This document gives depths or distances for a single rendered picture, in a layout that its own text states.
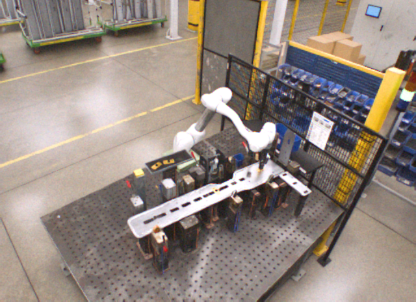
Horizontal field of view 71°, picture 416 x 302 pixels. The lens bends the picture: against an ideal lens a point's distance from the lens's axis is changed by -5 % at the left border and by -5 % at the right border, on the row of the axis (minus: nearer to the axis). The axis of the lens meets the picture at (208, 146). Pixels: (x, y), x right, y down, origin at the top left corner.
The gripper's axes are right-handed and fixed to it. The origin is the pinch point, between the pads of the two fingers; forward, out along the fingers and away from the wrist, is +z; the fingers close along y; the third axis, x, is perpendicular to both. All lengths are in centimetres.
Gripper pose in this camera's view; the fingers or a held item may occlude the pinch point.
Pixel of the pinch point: (261, 165)
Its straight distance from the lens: 260.3
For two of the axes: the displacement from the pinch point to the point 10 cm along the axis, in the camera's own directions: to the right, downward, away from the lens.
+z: -0.6, 8.0, 5.9
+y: 5.6, 5.2, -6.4
